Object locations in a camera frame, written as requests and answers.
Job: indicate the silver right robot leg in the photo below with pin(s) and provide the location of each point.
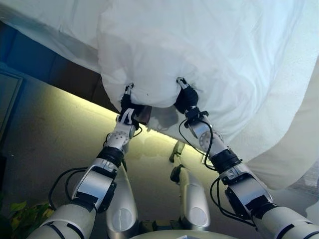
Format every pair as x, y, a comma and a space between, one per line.
194, 199

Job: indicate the wooden nightstand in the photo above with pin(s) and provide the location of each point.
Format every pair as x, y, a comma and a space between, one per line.
10, 104

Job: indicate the white duvet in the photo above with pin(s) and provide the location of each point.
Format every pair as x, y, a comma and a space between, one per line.
199, 44

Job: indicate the silver left robot leg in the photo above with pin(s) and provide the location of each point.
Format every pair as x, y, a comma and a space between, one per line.
122, 199

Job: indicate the green leafy plant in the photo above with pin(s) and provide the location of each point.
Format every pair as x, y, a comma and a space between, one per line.
27, 214

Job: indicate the silver robot torso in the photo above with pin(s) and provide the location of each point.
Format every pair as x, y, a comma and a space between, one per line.
194, 234

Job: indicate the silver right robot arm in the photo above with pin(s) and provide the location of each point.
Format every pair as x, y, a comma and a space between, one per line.
249, 189

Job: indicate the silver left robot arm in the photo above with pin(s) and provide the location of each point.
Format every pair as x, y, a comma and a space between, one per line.
94, 184

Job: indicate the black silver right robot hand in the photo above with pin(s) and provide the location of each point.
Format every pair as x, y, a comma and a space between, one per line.
188, 98

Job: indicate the white bed sheet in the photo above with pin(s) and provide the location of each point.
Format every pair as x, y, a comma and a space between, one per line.
49, 30

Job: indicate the beige bedspread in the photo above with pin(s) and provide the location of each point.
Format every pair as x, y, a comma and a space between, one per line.
299, 139

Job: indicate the silver robot leg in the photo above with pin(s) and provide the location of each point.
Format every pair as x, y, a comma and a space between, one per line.
122, 199
194, 199

